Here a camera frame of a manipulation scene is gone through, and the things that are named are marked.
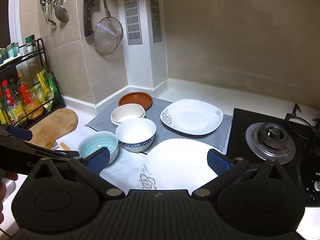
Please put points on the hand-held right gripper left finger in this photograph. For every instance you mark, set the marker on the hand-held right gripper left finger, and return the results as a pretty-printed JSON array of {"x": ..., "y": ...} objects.
[{"x": 98, "y": 161}]

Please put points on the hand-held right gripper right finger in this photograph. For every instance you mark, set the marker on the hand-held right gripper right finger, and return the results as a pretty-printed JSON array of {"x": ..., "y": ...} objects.
[{"x": 218, "y": 163}]

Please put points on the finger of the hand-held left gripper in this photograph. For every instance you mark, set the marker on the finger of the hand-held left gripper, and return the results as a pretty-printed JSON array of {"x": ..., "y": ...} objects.
[
  {"x": 30, "y": 148},
  {"x": 21, "y": 133}
]

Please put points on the light blue ceramic bowl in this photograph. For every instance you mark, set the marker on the light blue ceramic bowl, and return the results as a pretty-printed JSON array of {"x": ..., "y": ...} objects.
[{"x": 95, "y": 142}]

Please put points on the white floral square plate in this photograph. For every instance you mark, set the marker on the white floral square plate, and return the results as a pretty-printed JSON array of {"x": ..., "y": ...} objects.
[
  {"x": 192, "y": 117},
  {"x": 175, "y": 160}
]

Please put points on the white bowl blue pattern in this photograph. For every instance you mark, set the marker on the white bowl blue pattern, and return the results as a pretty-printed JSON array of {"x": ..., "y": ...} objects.
[{"x": 135, "y": 132}]

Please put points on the cream round bowl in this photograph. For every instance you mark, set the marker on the cream round bowl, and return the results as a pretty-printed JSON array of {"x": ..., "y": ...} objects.
[{"x": 127, "y": 113}]

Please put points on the brown ceramic plate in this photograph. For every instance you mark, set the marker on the brown ceramic plate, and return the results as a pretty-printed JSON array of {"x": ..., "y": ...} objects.
[{"x": 135, "y": 98}]

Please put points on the person's left hand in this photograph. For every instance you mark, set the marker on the person's left hand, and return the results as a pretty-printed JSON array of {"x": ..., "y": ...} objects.
[{"x": 8, "y": 176}]

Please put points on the white printed cloth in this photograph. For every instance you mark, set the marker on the white printed cloth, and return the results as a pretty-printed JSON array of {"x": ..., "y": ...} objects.
[{"x": 125, "y": 167}]

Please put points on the wooden cutting board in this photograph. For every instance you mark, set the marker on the wooden cutting board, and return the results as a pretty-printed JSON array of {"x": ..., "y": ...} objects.
[{"x": 55, "y": 125}]

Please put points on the red cap sauce bottle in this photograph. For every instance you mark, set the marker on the red cap sauce bottle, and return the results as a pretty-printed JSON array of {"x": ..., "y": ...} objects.
[{"x": 10, "y": 101}]

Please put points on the oil bottle red label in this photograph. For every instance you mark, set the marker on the oil bottle red label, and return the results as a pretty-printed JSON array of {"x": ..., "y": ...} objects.
[{"x": 26, "y": 96}]

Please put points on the black gas stove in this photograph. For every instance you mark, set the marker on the black gas stove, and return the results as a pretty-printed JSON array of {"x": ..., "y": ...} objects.
[{"x": 240, "y": 120}]

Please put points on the yellow green snack packet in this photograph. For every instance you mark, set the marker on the yellow green snack packet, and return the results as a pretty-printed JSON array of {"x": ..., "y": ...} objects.
[{"x": 42, "y": 87}]

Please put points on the metal stove burner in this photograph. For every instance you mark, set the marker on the metal stove burner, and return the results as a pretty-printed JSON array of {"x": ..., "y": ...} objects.
[{"x": 270, "y": 142}]

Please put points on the grey dish mat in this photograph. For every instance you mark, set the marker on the grey dish mat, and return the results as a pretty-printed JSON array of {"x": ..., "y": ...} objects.
[{"x": 162, "y": 132}]

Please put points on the teal jar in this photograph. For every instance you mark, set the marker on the teal jar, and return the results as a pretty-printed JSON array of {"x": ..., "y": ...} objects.
[{"x": 12, "y": 50}]

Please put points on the green cap spice jar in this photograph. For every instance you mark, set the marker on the green cap spice jar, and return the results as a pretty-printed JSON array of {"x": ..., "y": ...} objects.
[{"x": 30, "y": 44}]

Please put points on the black pan support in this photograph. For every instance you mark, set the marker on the black pan support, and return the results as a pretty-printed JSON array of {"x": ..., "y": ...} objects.
[{"x": 297, "y": 120}]

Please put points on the metal mesh strainer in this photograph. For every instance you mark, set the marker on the metal mesh strainer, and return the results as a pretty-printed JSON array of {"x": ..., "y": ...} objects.
[{"x": 107, "y": 37}]

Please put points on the metal ladle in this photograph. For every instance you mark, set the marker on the metal ladle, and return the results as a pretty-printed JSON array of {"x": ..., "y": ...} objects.
[{"x": 61, "y": 12}]

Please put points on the hanging metal utensil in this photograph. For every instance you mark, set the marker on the hanging metal utensil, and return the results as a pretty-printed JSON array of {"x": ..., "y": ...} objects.
[{"x": 46, "y": 3}]

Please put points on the grey vent grille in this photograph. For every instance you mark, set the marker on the grey vent grille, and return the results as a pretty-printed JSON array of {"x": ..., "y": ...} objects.
[
  {"x": 155, "y": 12},
  {"x": 132, "y": 12}
]

